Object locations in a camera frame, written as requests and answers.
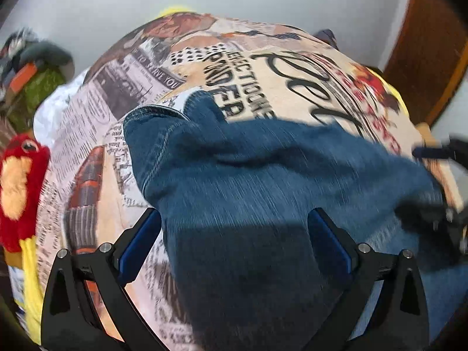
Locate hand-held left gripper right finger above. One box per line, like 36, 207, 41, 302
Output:
308, 208, 430, 351

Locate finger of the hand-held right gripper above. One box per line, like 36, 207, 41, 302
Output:
412, 136, 468, 161
397, 197, 468, 266

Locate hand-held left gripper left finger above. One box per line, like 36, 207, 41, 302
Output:
40, 208, 162, 351

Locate blue denim jeans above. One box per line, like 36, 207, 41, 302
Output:
122, 91, 468, 351

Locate brown wooden door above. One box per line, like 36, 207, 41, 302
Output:
382, 0, 468, 128

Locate newspaper print blanket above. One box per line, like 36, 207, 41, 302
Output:
37, 12, 425, 351

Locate red plush toy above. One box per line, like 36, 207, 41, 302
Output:
0, 133, 50, 253

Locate cartoon print cloth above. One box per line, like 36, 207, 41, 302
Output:
7, 265, 28, 315

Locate purple cloth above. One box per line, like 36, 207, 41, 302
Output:
314, 29, 339, 50

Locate white pillow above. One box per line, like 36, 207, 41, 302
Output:
33, 68, 92, 143

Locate green shaggy plush toy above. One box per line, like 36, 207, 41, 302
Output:
7, 68, 66, 132

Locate orange box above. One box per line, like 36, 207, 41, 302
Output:
9, 62, 37, 92

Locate dark grey cloth item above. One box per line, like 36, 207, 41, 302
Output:
20, 42, 74, 70

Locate yellow pillow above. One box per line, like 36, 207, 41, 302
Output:
159, 4, 198, 19

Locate black white patterned cloth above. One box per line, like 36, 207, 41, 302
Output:
0, 29, 39, 66

